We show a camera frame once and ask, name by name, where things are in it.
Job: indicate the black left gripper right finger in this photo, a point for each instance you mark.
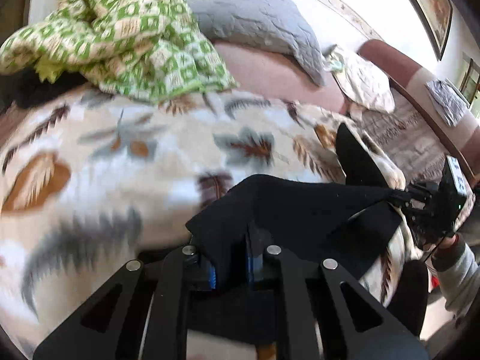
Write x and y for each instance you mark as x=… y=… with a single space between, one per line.
x=305 y=297

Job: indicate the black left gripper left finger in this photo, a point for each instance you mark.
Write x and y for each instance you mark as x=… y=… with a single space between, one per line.
x=139 y=313

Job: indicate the black pants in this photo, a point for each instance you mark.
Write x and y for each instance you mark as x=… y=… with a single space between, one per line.
x=351 y=222

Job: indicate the grey sleeve forearm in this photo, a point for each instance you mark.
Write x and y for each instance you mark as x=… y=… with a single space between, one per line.
x=458 y=275

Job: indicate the person right hand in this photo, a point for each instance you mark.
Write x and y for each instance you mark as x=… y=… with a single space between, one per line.
x=448 y=242

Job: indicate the brown patterned bed cover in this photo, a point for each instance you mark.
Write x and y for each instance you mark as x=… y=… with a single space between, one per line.
x=407 y=140

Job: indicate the grey patterned cloth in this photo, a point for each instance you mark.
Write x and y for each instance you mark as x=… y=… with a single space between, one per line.
x=450 y=106

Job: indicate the brown wooden headboard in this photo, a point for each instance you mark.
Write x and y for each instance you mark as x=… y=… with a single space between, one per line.
x=409 y=78

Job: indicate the cream leaf-pattern fleece blanket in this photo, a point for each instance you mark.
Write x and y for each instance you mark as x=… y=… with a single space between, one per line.
x=90 y=180

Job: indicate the cream floral pillow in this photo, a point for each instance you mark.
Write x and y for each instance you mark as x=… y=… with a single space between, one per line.
x=364 y=84

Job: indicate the pink bed sheet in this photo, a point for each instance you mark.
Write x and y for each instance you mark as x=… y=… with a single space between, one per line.
x=275 y=75

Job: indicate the green patterned quilt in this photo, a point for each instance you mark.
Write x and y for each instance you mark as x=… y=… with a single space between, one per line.
x=148 y=50

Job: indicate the grey quilted pillow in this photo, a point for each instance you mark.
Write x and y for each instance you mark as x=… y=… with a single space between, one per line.
x=272 y=25

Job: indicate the framed wall picture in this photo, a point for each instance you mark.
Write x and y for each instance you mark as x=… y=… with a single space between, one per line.
x=436 y=17

